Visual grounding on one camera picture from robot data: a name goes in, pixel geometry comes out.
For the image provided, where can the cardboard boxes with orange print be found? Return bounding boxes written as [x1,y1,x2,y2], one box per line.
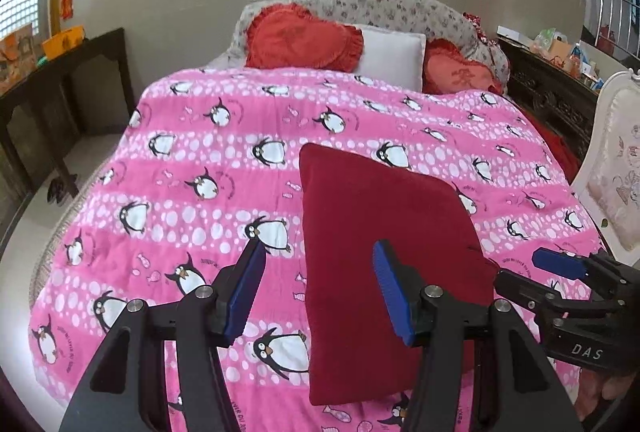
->
[0,23,40,95]

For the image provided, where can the dark wooden table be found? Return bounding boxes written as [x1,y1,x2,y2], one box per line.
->
[0,28,136,198]

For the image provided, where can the dark red square pillow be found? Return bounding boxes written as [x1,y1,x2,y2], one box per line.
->
[298,142,498,408]

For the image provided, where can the large red heart pillow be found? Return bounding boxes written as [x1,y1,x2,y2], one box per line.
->
[245,3,364,74]

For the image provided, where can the pink penguin print blanket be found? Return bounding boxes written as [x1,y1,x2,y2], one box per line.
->
[27,64,608,432]

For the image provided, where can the red patterned cloth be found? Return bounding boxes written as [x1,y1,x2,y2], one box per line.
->
[462,11,501,58]

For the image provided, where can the person's right forearm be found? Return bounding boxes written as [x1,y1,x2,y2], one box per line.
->
[575,362,638,423]

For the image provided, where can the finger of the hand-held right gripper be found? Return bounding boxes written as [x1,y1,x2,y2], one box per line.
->
[531,247,640,299]
[494,269,566,318]

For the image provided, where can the white flat box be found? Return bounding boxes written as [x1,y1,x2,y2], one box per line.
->
[496,25,538,41]

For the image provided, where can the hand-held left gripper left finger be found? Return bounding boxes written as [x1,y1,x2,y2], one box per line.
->
[59,239,267,432]

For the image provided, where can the dark carved wooden cabinet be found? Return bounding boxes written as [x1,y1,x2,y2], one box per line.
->
[497,37,601,163]

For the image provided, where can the white pillow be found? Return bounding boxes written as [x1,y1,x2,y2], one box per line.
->
[352,24,427,92]

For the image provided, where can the red cloth beside bed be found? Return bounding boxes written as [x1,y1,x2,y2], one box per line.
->
[530,109,583,185]

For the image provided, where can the small red heart pillow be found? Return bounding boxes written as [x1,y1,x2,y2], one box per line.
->
[421,38,503,97]

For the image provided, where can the brown cardboard box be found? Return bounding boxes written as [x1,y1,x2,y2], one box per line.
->
[550,41,581,73]

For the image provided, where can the red container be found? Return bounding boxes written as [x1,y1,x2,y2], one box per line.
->
[597,24,619,56]

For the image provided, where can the white upholstered chair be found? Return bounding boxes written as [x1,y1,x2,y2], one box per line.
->
[570,69,640,268]

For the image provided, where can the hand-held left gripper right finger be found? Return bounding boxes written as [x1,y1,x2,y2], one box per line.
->
[374,239,583,432]

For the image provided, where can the green plastic bag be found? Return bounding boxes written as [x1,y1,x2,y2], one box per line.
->
[530,28,563,55]

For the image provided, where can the orange box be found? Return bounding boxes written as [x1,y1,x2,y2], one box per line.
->
[41,25,86,60]

